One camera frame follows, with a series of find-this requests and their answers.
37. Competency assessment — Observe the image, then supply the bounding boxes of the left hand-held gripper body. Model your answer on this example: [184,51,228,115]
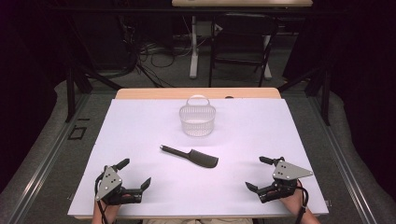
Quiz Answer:
[94,166,143,206]

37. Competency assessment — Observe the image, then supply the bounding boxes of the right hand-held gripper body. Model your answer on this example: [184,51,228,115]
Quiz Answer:
[257,157,314,204]

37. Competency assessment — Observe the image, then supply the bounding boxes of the black spatula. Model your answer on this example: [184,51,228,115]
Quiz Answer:
[159,144,219,169]

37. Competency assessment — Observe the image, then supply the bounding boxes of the white plastic basket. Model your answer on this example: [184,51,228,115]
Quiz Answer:
[178,94,217,138]

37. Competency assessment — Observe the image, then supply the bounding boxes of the person's left hand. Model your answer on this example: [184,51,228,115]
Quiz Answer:
[92,192,134,219]

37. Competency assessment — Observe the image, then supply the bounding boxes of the person's right hand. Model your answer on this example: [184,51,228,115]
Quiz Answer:
[279,189,308,217]

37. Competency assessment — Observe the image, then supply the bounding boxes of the white table mat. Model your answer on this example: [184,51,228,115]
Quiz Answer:
[67,97,330,217]

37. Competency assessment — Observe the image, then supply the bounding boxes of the black folding chair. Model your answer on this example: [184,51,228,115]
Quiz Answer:
[207,12,280,89]

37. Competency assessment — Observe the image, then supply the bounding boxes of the wooden table with white legs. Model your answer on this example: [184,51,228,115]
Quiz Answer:
[171,0,314,79]

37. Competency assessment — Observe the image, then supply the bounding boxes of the left hand-held gripper black cable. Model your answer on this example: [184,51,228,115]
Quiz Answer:
[93,172,110,224]

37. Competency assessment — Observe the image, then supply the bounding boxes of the hand-held gripper black cable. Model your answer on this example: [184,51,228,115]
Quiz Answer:
[93,172,110,224]
[293,179,310,224]

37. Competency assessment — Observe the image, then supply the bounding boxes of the right hand-held gripper black cable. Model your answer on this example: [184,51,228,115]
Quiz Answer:
[293,179,310,224]

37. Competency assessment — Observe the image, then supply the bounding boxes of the black metal frame post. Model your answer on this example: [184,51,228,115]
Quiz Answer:
[321,69,332,127]
[64,65,77,124]

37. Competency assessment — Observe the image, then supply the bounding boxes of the bundle of floor cables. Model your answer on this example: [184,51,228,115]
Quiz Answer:
[120,15,194,89]

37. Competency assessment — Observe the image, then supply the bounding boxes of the black horizontal frame bar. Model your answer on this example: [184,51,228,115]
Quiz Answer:
[46,7,344,16]

